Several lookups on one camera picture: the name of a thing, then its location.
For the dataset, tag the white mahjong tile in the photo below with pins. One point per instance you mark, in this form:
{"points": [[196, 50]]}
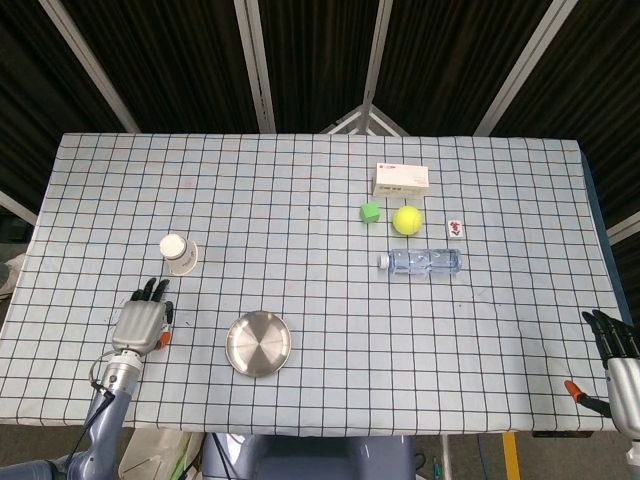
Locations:
{"points": [[455, 228]]}

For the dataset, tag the green cube block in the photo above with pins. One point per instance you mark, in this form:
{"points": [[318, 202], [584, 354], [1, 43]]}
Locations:
{"points": [[370, 212]]}

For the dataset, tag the light blue checked tablecloth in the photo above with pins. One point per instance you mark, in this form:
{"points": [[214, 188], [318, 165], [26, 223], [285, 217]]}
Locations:
{"points": [[350, 325]]}

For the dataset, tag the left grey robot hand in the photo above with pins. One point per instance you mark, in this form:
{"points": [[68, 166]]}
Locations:
{"points": [[137, 325]]}

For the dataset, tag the white crumpled cloth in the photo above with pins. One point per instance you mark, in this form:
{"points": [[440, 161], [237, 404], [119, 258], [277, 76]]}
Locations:
{"points": [[11, 275]]}

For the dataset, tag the round metal plate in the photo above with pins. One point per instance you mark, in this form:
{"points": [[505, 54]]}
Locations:
{"points": [[259, 343]]}

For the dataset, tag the yellow tennis ball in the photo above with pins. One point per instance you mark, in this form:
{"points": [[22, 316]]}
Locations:
{"points": [[408, 220]]}

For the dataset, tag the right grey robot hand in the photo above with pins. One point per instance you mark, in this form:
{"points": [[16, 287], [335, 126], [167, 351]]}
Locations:
{"points": [[625, 385]]}

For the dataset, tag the clear plastic water bottle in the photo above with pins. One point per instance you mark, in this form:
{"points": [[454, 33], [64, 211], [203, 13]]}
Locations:
{"points": [[425, 261]]}

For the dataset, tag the white cardboard medicine box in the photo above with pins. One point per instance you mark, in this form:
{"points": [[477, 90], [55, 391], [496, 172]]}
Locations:
{"points": [[401, 179]]}

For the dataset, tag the aluminium triangular frame brace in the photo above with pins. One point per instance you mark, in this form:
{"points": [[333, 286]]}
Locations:
{"points": [[345, 121]]}

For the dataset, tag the grey aluminium frame post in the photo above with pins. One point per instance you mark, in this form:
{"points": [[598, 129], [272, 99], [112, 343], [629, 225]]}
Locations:
{"points": [[15, 206], [255, 65], [530, 55], [377, 55], [90, 65], [625, 227]]}

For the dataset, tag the blue-grey robot torso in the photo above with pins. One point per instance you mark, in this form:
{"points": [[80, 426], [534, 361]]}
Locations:
{"points": [[310, 460]]}

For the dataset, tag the white paper cup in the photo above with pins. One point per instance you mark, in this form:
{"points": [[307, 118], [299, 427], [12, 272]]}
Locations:
{"points": [[177, 252]]}

